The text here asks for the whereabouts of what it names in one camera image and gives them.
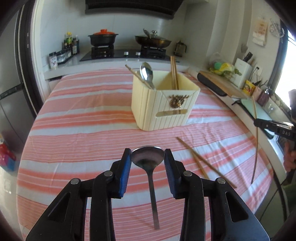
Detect grey refrigerator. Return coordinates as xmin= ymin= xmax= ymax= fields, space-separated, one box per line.
xmin=1 ymin=13 xmax=34 ymax=153

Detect yellow green produce bag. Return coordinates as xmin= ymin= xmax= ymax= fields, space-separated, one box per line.
xmin=208 ymin=52 xmax=242 ymax=80

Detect yellow snack packet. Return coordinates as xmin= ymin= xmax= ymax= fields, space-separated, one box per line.
xmin=242 ymin=80 xmax=256 ymax=96

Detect wooden chopstick across spoons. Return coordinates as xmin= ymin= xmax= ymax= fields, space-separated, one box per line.
xmin=125 ymin=64 xmax=152 ymax=89

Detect black pot orange lid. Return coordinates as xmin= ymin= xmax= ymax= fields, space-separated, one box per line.
xmin=88 ymin=29 xmax=118 ymax=47

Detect small silver spoon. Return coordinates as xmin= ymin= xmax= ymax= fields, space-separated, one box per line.
xmin=130 ymin=146 xmax=165 ymax=230

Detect long wooden chopstick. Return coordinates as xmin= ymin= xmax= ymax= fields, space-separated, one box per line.
xmin=170 ymin=56 xmax=179 ymax=90

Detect glass french press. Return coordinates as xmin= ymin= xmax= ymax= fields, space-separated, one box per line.
xmin=174 ymin=41 xmax=187 ymax=57

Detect dark wok pan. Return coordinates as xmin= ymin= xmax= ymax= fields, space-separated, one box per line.
xmin=135 ymin=28 xmax=171 ymax=49

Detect cream utensil holder box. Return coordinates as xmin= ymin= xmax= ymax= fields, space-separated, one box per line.
xmin=132 ymin=70 xmax=201 ymax=131

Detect wooden cutting board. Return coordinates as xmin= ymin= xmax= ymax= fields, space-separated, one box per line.
xmin=197 ymin=71 xmax=248 ymax=99

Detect black gas stove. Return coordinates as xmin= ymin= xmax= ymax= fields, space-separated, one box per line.
xmin=80 ymin=45 xmax=170 ymax=62

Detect large silver spoon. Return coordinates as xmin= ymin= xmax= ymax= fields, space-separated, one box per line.
xmin=140 ymin=62 xmax=155 ymax=89

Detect person's right hand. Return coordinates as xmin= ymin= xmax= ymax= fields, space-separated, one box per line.
xmin=283 ymin=142 xmax=295 ymax=172

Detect pink white striped tablecloth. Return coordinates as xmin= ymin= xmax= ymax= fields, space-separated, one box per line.
xmin=16 ymin=69 xmax=273 ymax=237

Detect red bag on floor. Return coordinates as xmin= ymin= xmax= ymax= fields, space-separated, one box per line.
xmin=0 ymin=136 xmax=16 ymax=172

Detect white spice jar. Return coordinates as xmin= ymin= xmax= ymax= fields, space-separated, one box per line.
xmin=49 ymin=52 xmax=58 ymax=69

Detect white knife block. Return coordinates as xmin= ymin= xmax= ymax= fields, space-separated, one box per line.
xmin=230 ymin=58 xmax=252 ymax=89

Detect condiment bottles rack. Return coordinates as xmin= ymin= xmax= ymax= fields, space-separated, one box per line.
xmin=56 ymin=32 xmax=80 ymax=65

